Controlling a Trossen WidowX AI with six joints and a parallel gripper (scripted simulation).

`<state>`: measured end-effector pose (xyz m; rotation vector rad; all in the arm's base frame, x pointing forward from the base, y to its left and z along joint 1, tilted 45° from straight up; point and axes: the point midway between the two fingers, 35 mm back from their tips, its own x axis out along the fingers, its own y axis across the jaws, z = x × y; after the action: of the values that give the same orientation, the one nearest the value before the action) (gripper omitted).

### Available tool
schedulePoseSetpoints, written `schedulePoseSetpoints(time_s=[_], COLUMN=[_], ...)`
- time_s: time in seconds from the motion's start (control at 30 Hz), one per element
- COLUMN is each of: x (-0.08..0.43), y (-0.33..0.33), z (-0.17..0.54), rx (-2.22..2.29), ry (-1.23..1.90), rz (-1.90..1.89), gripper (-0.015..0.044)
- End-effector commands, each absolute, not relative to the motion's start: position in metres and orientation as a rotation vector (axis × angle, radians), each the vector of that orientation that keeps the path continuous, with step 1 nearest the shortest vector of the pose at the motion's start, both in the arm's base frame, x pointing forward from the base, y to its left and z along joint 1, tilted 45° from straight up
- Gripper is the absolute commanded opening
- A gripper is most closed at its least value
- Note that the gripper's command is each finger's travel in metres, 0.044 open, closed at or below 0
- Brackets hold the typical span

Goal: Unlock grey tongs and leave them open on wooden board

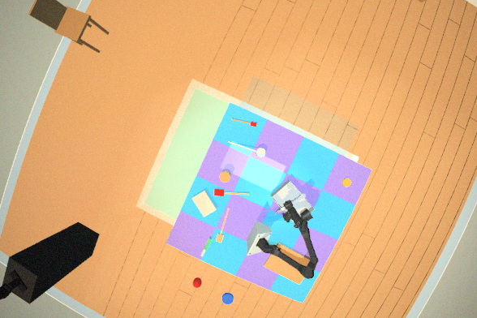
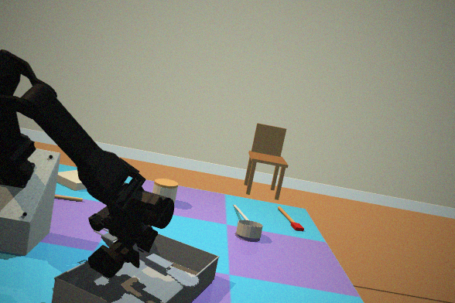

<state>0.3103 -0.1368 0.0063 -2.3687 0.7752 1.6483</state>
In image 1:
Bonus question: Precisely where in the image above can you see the beige flat board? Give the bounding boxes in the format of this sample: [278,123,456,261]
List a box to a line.
[192,190,217,217]

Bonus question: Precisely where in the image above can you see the beige cylindrical container with orange lid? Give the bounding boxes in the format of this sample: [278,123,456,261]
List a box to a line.
[220,170,230,183]

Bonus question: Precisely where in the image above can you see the small yellow disc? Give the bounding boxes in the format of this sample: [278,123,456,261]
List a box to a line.
[342,178,351,187]

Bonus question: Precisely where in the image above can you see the light wooden board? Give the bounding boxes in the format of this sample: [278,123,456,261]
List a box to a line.
[264,242,310,284]

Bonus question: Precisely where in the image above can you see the tan wooden stick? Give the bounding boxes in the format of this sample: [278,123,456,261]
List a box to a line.
[216,209,229,243]

